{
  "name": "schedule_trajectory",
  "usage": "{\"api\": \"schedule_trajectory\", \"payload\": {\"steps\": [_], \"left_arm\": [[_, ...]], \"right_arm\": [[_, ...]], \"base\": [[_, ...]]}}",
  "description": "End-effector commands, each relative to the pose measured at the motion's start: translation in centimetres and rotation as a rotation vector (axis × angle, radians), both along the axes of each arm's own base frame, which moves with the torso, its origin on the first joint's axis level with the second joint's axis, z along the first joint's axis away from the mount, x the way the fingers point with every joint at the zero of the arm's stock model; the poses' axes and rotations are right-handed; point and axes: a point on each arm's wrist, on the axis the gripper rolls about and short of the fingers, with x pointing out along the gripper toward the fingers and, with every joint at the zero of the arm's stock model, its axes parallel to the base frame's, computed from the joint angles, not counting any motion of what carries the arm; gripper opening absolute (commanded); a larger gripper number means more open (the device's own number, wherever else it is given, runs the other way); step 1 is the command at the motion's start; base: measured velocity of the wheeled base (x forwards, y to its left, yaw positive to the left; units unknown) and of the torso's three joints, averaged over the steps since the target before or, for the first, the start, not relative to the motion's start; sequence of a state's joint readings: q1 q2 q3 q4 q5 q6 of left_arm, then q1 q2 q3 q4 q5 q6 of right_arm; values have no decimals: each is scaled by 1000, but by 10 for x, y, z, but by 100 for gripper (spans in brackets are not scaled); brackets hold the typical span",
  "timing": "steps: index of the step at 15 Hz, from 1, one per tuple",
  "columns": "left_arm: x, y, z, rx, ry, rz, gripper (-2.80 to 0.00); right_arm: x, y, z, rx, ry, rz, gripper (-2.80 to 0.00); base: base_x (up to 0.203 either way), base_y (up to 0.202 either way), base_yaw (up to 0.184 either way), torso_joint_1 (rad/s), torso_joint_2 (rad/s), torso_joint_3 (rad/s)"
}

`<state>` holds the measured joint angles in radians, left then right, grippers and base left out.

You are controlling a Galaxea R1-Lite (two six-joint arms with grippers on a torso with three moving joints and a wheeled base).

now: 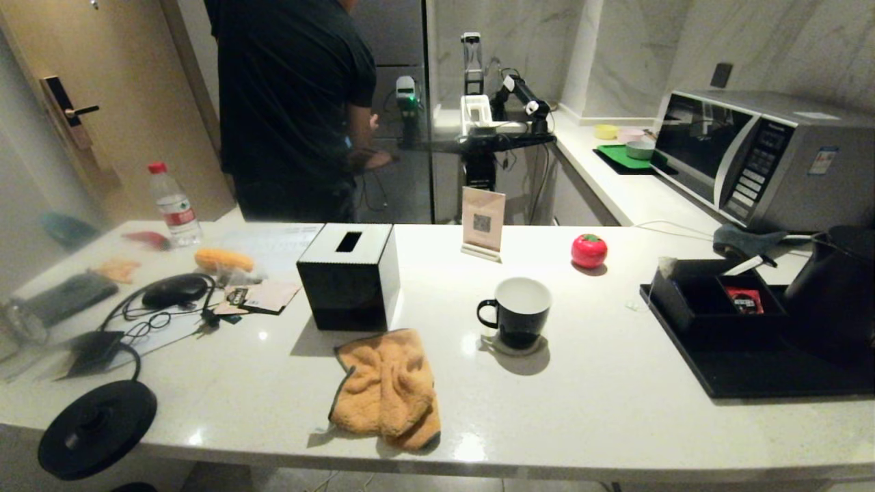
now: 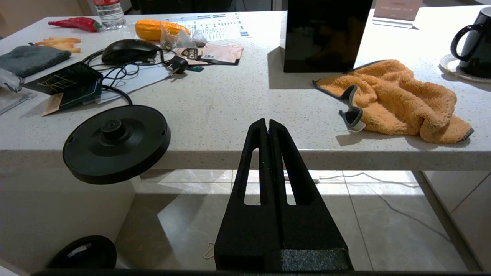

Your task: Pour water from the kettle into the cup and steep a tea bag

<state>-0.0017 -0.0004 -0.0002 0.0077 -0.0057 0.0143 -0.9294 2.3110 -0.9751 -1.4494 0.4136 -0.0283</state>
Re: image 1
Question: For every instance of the orange fluffy towel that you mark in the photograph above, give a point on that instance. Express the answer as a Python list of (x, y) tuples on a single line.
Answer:
[(386, 389)]

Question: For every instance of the black mug white inside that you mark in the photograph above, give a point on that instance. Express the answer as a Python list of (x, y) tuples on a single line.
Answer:
[(519, 328)]

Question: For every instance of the yellow corn cob toy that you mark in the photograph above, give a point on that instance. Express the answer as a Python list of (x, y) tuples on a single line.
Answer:
[(222, 260)]

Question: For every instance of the chrome faucet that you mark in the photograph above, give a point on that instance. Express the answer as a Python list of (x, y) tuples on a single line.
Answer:
[(495, 68)]

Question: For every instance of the pink bowl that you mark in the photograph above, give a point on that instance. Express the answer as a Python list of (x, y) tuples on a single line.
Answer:
[(630, 134)]

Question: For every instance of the person in black shirt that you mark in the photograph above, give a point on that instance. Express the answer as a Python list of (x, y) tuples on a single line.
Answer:
[(294, 102)]

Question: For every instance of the white stick sachet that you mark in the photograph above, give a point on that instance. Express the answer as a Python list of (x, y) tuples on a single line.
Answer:
[(746, 265)]

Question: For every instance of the grey green bowl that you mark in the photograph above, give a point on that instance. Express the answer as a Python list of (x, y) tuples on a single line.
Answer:
[(640, 149)]

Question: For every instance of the round grey coaster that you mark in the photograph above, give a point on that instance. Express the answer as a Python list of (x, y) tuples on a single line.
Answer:
[(489, 344)]

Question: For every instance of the yellow bowl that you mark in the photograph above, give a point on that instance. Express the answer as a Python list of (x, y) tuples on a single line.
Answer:
[(605, 132)]

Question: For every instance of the pink flat packet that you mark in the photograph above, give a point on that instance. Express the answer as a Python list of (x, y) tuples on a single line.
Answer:
[(273, 295)]

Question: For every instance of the orange fries toy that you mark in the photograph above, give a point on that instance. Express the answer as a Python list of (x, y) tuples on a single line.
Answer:
[(117, 270)]

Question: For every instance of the black round kettle base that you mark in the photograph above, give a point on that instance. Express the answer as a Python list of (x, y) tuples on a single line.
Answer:
[(115, 410)]

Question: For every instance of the red sachet packet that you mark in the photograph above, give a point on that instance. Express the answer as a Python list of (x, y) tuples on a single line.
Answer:
[(744, 301)]

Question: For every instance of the clear water bottle red cap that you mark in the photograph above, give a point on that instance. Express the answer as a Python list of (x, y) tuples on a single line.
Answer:
[(176, 212)]

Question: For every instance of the large black serving tray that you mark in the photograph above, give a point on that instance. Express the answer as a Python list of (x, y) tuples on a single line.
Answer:
[(752, 369)]

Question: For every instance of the red tomato toy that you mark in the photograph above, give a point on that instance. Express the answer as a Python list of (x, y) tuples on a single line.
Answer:
[(588, 251)]

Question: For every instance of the small wooden side table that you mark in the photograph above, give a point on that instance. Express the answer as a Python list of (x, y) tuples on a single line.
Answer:
[(377, 160)]

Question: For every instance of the silver microwave oven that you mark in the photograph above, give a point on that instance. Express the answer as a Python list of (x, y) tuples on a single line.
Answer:
[(786, 171)]

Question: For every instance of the device with green light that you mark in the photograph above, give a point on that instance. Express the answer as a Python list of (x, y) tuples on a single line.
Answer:
[(407, 96)]

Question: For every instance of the teal round object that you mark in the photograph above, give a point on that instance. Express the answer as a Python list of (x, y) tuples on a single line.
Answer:
[(68, 230)]

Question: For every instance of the beige QR code sign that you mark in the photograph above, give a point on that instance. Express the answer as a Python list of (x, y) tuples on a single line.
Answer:
[(482, 219)]

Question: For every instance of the white plastic stand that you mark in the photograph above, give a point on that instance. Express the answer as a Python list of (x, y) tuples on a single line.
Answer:
[(475, 113)]

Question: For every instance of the wooden door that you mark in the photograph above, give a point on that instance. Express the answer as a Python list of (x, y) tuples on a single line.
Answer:
[(123, 102)]

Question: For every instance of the black background shelf board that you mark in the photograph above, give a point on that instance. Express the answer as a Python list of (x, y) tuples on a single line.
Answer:
[(492, 143)]

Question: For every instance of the dark green card box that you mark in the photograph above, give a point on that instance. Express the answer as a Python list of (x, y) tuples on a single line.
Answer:
[(96, 350)]

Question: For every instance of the green board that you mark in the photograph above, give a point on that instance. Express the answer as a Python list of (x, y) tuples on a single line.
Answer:
[(618, 157)]

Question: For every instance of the black background robot arm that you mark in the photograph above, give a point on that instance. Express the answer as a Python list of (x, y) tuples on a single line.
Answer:
[(523, 92)]

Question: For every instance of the black compartment organizer box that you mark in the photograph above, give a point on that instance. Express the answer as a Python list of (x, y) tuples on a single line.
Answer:
[(683, 301)]

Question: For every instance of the dark wall socket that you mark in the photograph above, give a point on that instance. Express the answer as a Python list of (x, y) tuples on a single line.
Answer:
[(720, 75)]

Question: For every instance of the black tissue box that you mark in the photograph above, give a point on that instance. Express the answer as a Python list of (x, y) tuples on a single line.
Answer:
[(348, 294)]

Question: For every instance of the black computer mouse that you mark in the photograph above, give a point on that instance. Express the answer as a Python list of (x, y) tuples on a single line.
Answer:
[(174, 292)]

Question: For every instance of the black electric kettle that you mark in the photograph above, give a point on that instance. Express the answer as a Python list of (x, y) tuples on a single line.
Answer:
[(837, 294)]

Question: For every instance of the grey blue rag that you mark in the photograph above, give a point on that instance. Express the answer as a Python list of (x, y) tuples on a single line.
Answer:
[(741, 240)]

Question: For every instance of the black rounded floor object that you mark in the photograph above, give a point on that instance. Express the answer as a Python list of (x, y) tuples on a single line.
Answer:
[(133, 488)]

